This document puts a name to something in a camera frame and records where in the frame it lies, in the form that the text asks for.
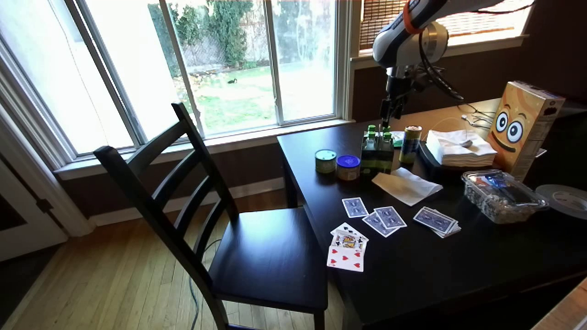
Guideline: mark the stack of white napkins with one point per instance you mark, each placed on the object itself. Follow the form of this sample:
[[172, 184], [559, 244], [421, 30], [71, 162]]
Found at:
[[460, 149]]

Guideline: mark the white door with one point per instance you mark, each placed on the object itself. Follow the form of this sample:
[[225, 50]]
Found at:
[[25, 239]]

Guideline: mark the tall yellow-green carton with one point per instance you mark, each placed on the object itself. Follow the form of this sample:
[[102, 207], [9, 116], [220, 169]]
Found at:
[[414, 143]]

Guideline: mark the light wooden board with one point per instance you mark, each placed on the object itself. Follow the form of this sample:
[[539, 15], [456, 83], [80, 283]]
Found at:
[[566, 312]]

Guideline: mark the black wooden slat-back chair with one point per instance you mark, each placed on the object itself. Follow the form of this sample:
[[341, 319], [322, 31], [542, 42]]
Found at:
[[269, 257]]

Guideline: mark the blue-backed card deck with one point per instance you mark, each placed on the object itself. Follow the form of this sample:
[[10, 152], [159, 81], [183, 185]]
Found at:
[[436, 220]]

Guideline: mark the small object on napkins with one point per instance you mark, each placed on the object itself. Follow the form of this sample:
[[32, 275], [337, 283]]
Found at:
[[469, 143]]

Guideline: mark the clear plastic container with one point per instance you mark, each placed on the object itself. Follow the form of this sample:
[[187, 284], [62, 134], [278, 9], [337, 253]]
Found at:
[[500, 196]]

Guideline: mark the clear plastic lid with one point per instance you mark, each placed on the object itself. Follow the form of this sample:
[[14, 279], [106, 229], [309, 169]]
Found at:
[[566, 198]]

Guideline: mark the spades playing card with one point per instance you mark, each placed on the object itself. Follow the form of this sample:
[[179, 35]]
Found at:
[[355, 229]]

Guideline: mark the hearts playing card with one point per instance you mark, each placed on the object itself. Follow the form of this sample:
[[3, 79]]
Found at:
[[346, 259]]

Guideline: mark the Franka robot arm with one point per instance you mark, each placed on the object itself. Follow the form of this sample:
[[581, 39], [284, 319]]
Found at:
[[397, 42]]

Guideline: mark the white bottle with green cap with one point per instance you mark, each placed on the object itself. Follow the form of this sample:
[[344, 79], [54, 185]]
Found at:
[[372, 130], [372, 143], [386, 143], [386, 130]]

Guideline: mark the jar with blue lid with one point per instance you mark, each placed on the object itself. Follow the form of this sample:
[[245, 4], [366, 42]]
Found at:
[[350, 165]]

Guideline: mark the orange box with cartoon face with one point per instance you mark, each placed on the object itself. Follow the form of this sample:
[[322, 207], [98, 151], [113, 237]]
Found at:
[[524, 129]]

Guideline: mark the bamboo window blind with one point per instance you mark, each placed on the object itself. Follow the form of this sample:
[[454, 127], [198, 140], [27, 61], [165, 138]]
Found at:
[[379, 20]]

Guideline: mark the blue-backed playing card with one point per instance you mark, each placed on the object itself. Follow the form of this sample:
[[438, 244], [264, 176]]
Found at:
[[392, 217], [355, 207], [375, 226]]

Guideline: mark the white window frame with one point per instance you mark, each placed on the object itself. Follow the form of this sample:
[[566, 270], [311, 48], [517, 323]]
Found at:
[[276, 61]]

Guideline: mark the king of clubs card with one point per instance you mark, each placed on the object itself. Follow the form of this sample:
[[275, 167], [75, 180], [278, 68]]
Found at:
[[350, 240]]

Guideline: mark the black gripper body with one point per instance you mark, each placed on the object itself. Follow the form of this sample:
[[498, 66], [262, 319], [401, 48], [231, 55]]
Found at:
[[407, 83]]

